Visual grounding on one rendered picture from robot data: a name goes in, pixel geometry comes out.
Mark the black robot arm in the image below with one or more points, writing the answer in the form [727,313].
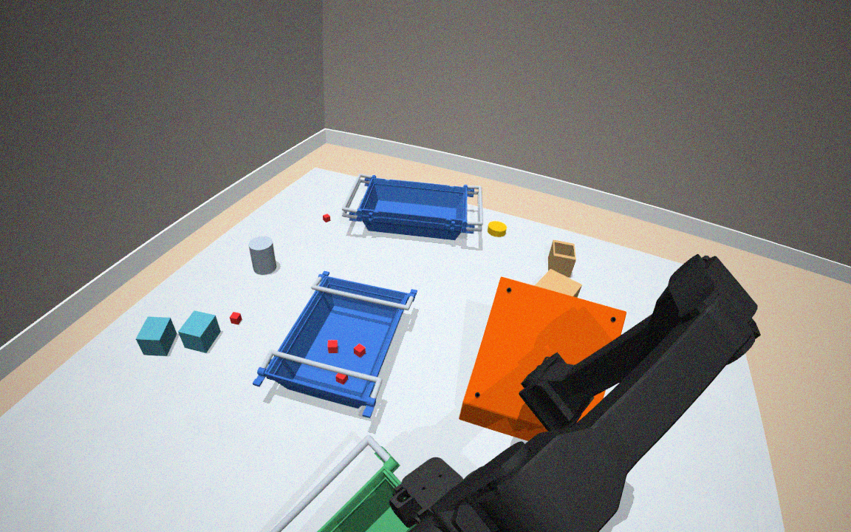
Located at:
[571,478]

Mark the green plastic tray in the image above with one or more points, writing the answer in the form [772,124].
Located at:
[369,509]

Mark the dark grey cylinder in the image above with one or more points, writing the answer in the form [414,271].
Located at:
[262,255]

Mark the light blue cube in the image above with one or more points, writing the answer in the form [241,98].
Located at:
[156,336]
[199,331]

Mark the yellow flat cylinder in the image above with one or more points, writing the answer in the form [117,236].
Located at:
[497,229]

